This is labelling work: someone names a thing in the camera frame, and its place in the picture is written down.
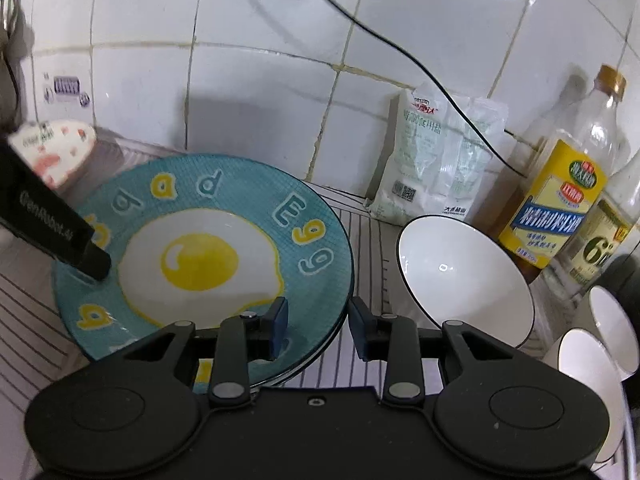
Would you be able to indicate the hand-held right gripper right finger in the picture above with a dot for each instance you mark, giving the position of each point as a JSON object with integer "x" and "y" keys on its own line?
{"x": 358, "y": 327}

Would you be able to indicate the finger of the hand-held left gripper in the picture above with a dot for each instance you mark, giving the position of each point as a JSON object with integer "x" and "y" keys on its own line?
{"x": 95, "y": 257}

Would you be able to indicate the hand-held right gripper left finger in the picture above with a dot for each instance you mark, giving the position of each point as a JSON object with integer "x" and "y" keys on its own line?
{"x": 280, "y": 322}

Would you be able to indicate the blue fried egg plate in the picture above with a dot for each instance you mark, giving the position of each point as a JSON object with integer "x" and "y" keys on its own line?
{"x": 250, "y": 200}

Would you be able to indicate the white bowl with dark rim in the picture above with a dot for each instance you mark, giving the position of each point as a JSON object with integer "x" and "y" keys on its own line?
{"x": 585, "y": 380}
{"x": 612, "y": 330}
{"x": 450, "y": 270}

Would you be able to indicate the white and pink packet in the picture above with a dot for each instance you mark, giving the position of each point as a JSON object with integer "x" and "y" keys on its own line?
{"x": 55, "y": 152}

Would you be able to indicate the striped counter mat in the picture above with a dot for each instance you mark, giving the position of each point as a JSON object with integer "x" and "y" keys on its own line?
{"x": 30, "y": 310}

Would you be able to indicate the dark hanging object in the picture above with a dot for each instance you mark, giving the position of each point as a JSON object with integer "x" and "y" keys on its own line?
{"x": 12, "y": 50}

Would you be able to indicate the white salt bag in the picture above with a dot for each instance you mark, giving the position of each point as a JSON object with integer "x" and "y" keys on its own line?
{"x": 415, "y": 160}

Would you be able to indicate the yellow label cooking wine bottle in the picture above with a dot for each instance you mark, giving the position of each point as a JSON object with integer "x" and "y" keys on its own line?
{"x": 555, "y": 210}

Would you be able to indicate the clear green label vinegar bottle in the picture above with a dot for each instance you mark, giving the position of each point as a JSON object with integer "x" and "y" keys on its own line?
{"x": 600, "y": 240}

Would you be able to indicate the black wok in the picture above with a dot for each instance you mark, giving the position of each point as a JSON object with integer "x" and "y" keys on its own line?
{"x": 625, "y": 275}

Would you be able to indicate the purple wall sticker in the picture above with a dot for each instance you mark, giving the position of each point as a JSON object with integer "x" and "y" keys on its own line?
{"x": 67, "y": 87}

